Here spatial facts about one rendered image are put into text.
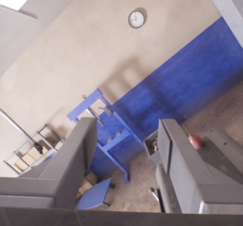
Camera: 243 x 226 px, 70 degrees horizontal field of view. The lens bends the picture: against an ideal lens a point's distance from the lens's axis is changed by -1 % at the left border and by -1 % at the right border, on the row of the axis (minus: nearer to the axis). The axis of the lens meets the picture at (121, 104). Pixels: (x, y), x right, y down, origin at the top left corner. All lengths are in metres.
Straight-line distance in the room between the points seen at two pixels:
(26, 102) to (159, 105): 3.02
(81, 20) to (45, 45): 0.91
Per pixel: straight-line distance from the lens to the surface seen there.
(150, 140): 3.42
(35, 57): 4.22
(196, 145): 1.09
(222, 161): 0.98
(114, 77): 3.79
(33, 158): 4.61
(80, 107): 3.51
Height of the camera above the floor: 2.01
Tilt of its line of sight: 12 degrees down
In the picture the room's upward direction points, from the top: 41 degrees counter-clockwise
